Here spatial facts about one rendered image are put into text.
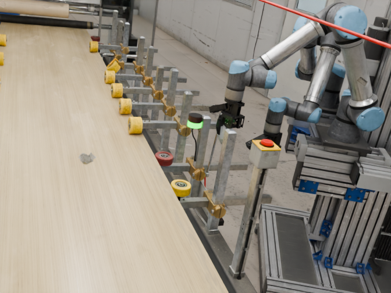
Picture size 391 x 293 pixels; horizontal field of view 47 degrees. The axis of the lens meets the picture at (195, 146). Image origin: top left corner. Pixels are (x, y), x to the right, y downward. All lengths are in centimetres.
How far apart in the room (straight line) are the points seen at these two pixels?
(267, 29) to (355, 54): 446
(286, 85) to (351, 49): 405
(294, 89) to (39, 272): 482
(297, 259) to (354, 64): 126
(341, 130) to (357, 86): 28
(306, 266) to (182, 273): 145
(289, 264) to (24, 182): 156
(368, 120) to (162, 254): 106
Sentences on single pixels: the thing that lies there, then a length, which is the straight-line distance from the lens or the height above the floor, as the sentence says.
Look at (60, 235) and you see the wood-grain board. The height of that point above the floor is 90.
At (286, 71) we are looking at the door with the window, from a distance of 594.
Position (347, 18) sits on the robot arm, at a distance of 185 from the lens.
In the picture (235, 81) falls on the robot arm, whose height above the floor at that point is 129.
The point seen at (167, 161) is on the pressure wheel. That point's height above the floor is 90.
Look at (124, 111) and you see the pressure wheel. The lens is 235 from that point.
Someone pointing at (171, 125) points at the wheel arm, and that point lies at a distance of 219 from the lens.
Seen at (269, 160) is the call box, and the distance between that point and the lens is 143.
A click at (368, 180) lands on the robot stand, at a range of 215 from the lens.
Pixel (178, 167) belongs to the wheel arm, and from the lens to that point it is 201.
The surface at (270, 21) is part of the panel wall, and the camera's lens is 631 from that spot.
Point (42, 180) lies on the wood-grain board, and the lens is 174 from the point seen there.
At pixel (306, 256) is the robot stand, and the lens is 279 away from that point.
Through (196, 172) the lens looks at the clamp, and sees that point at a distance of 197.
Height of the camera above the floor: 176
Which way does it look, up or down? 24 degrees down
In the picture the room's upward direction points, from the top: 9 degrees clockwise
